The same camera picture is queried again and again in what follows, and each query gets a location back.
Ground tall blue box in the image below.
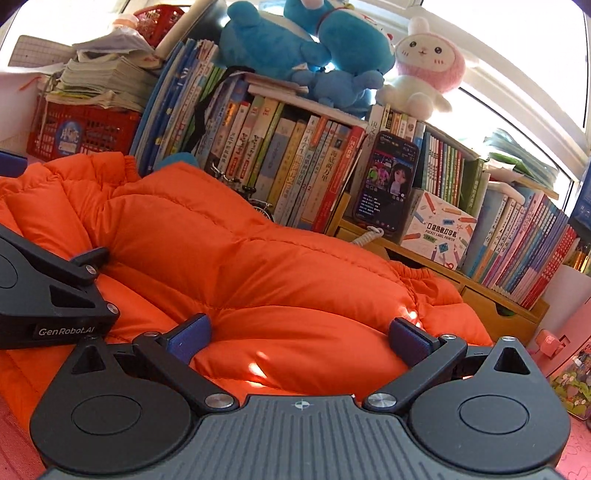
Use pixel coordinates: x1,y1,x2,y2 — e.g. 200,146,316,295
568,182,591,234

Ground stack of green folders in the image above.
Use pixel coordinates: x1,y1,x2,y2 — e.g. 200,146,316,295
482,128,560,200

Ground large red plastic basket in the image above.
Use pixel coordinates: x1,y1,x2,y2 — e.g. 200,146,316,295
26,102,141,163

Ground wooden drawer organiser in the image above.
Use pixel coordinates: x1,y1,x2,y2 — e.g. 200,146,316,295
325,217,550,333

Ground small red plastic basket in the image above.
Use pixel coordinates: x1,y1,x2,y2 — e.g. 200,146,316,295
133,4,185,47

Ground pink blanket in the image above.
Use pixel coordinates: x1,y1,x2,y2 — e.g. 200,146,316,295
0,392,591,480

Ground pink rabbit plush toy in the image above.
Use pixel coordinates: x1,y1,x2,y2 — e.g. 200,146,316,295
375,16,467,121

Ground blue cat plush toy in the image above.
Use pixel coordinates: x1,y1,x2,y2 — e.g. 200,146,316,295
283,0,396,118

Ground black toy bicycle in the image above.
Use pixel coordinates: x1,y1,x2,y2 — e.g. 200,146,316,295
205,161,274,224

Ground leaning blue picture books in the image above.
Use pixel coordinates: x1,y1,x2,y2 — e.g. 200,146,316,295
129,39,220,174

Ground white coiled cord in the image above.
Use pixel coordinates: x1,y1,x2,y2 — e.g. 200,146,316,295
350,226,385,246

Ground grey grid cutting mat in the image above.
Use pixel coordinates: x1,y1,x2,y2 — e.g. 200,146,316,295
8,34,65,70

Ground row of thick children's books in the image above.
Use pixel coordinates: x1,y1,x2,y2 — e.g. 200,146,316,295
194,74,368,234

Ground blue ball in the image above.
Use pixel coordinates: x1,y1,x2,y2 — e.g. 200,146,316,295
154,151,199,172

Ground black smartphone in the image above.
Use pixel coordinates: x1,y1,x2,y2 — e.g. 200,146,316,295
352,131,421,234

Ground row of thin green books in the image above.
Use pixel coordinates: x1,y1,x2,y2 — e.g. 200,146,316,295
369,104,490,208

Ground white printed cardboard box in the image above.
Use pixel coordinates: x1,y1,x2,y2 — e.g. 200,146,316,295
401,187,478,271

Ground rolled white paper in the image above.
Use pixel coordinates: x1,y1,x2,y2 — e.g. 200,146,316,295
154,0,220,58

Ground pink triangular toy bag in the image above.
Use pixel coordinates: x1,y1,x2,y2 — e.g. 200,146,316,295
529,323,591,421

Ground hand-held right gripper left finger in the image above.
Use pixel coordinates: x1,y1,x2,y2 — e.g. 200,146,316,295
69,312,240,412

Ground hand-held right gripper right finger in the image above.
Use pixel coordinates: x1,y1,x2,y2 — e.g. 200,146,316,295
362,318,532,412

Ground orange puffer jacket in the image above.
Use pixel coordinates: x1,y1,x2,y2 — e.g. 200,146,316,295
0,151,495,416

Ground stack of papers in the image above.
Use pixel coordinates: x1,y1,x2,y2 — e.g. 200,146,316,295
45,34,160,113

